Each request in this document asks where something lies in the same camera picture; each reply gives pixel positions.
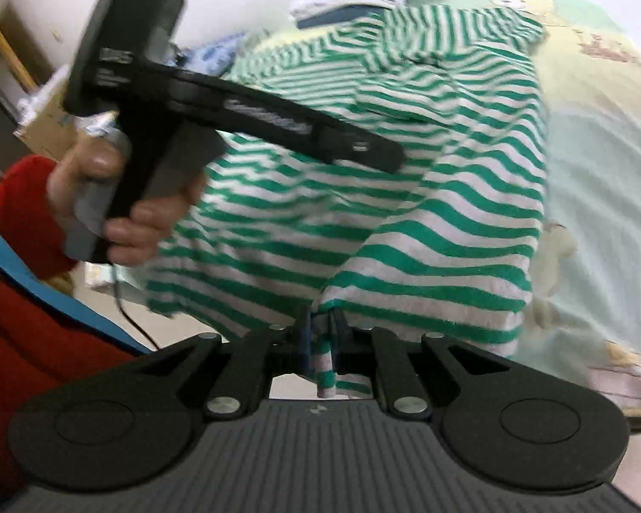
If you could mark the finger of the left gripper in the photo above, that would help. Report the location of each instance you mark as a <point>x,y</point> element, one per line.
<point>228,107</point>

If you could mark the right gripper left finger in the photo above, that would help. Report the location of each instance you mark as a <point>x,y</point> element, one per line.
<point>305,333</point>

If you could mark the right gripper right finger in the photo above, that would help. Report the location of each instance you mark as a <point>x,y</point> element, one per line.
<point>337,332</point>

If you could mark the green white striped shirt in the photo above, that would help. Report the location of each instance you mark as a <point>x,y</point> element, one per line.
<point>442,245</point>

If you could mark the red sleeve forearm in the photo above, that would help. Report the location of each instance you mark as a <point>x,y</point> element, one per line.
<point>26,220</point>

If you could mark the person left hand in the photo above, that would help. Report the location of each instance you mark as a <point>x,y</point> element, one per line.
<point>133,239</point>

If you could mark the blue patterned cloth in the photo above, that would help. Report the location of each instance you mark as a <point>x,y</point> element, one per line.
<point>214,58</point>

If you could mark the cardboard box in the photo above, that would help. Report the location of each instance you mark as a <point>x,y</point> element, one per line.
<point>43,125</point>

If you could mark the blue folded garment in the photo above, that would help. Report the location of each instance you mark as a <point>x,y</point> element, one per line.
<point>338,15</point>

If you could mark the white folded garment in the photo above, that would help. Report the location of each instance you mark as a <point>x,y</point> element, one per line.
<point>304,9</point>

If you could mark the pastel bear print blanket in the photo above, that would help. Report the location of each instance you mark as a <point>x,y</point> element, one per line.
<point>583,319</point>

